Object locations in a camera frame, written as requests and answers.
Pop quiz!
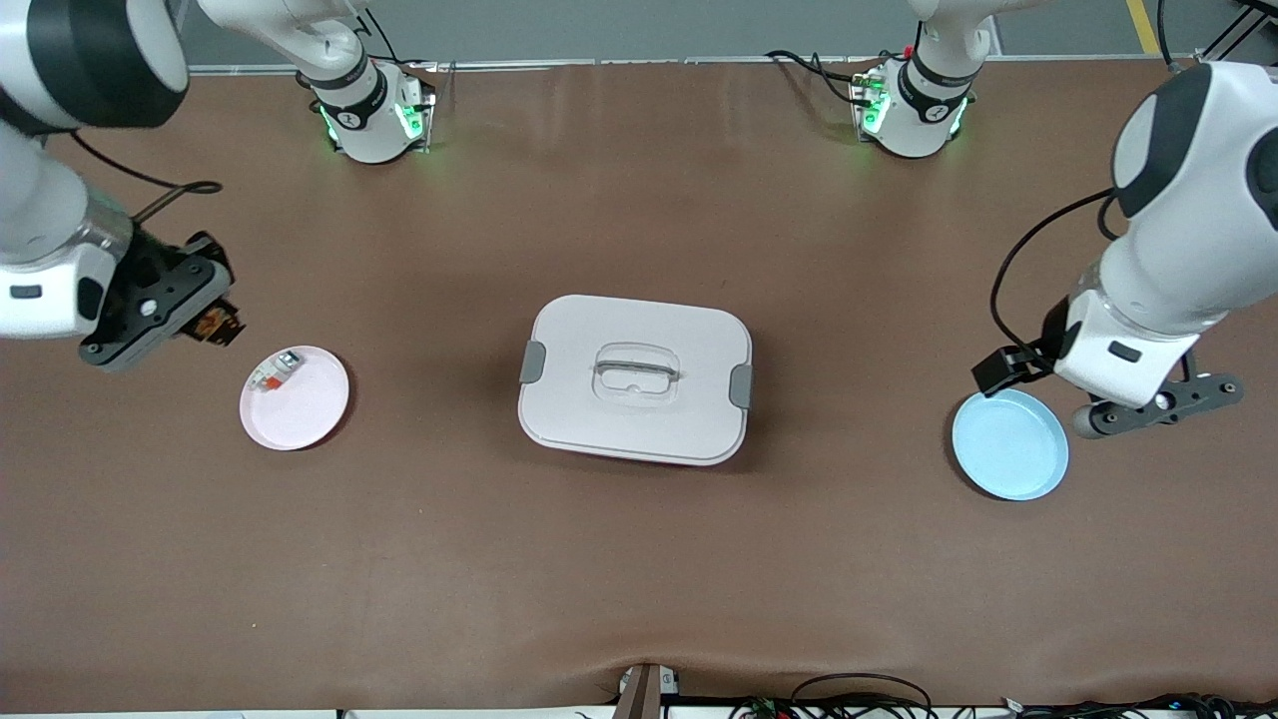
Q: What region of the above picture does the white circuit breaker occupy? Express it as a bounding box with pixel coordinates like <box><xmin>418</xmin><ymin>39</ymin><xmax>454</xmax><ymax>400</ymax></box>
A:
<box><xmin>250</xmin><ymin>351</ymin><xmax>304</xmax><ymax>394</ymax></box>

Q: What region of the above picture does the black base cable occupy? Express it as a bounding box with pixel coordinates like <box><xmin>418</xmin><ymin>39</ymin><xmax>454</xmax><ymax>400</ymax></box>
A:
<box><xmin>764</xmin><ymin>48</ymin><xmax>872</xmax><ymax>107</ymax></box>
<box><xmin>367</xmin><ymin>8</ymin><xmax>440</xmax><ymax>73</ymax></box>

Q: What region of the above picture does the black left base cable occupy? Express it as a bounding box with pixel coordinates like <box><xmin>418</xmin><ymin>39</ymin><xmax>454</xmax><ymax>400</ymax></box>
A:
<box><xmin>764</xmin><ymin>48</ymin><xmax>872</xmax><ymax>107</ymax></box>

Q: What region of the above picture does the aluminium table edge rail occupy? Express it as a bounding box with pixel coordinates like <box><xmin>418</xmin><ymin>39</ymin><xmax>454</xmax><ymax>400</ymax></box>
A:
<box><xmin>190</xmin><ymin>56</ymin><xmax>1199</xmax><ymax>77</ymax></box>

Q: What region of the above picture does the white lidded storage box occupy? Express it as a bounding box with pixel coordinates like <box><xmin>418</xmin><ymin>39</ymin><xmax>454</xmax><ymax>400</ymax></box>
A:
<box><xmin>517</xmin><ymin>294</ymin><xmax>755</xmax><ymax>467</ymax></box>

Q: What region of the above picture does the pink round plate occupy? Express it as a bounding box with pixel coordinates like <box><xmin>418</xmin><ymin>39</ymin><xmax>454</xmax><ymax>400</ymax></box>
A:
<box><xmin>240</xmin><ymin>346</ymin><xmax>351</xmax><ymax>451</ymax></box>

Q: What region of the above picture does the clear box lid handle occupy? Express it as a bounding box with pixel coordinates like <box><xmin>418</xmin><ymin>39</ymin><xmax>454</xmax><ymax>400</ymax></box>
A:
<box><xmin>593</xmin><ymin>344</ymin><xmax>683</xmax><ymax>401</ymax></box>

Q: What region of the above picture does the black cable bundle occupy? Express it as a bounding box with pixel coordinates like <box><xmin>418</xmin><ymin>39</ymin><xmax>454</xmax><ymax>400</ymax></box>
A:
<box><xmin>729</xmin><ymin>673</ymin><xmax>1278</xmax><ymax>719</ymax></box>

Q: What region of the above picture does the black orange switch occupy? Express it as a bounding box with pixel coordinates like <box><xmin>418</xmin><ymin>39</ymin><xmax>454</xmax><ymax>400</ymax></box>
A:
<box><xmin>195</xmin><ymin>305</ymin><xmax>247</xmax><ymax>348</ymax></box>

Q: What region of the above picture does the black right base cable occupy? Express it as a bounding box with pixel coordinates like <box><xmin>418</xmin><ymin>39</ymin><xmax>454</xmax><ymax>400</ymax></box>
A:
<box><xmin>367</xmin><ymin>8</ymin><xmax>440</xmax><ymax>73</ymax></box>

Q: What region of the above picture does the light blue round plate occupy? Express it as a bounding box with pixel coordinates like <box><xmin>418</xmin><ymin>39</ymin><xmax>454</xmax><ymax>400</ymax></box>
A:
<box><xmin>952</xmin><ymin>388</ymin><xmax>1069</xmax><ymax>501</ymax></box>

